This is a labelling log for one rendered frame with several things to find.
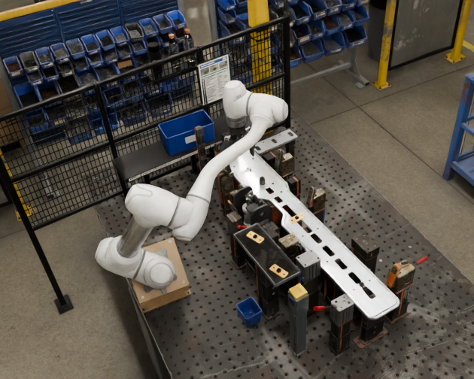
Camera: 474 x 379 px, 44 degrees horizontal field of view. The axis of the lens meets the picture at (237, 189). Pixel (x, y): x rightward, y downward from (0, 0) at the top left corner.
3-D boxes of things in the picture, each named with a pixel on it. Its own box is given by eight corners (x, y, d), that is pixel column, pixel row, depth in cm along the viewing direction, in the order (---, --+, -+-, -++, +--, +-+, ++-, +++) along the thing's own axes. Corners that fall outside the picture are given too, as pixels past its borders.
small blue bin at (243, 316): (263, 320, 298) (262, 310, 292) (247, 329, 295) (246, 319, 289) (252, 306, 305) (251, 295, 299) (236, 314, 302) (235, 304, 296)
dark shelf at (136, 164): (257, 128, 368) (257, 124, 366) (126, 183, 338) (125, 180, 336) (239, 111, 383) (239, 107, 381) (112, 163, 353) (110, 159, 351)
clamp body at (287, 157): (298, 200, 361) (298, 157, 338) (282, 207, 358) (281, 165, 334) (290, 192, 367) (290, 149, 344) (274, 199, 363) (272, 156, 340)
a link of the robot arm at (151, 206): (130, 284, 289) (88, 268, 285) (140, 256, 298) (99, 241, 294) (174, 222, 227) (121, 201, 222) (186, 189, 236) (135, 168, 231)
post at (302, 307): (308, 350, 284) (310, 295, 254) (296, 357, 282) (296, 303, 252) (299, 338, 289) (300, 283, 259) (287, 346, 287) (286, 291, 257)
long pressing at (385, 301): (408, 301, 267) (408, 299, 266) (369, 324, 259) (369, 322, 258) (250, 147, 357) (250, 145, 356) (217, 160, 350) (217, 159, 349)
